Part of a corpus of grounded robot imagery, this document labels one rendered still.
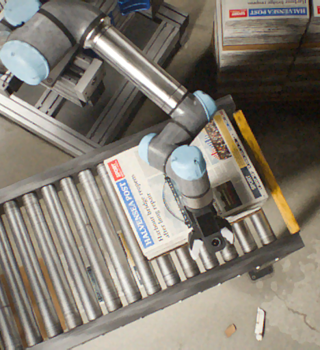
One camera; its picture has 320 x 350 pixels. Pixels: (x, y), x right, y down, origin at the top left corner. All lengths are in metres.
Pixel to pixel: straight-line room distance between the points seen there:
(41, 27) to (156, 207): 0.54
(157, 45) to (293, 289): 1.27
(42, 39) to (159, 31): 1.33
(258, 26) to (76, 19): 0.82
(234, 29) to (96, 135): 0.81
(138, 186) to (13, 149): 1.33
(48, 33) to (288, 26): 0.96
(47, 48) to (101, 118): 1.14
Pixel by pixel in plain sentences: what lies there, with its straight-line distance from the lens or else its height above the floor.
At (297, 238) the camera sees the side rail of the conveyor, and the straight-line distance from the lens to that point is 1.69.
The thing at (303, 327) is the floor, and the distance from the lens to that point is 2.49.
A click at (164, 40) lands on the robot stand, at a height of 0.23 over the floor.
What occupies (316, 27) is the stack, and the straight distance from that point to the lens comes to 2.01.
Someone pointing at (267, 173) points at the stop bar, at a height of 0.82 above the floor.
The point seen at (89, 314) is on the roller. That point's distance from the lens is 1.66.
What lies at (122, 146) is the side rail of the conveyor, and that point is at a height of 0.80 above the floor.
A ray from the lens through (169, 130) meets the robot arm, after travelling 1.27.
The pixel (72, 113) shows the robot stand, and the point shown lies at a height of 0.21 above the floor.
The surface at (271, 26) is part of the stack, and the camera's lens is 1.94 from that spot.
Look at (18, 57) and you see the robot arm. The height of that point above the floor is 1.36.
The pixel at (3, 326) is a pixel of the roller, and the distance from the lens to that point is 1.72.
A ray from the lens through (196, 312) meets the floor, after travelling 2.43.
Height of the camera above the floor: 2.43
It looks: 75 degrees down
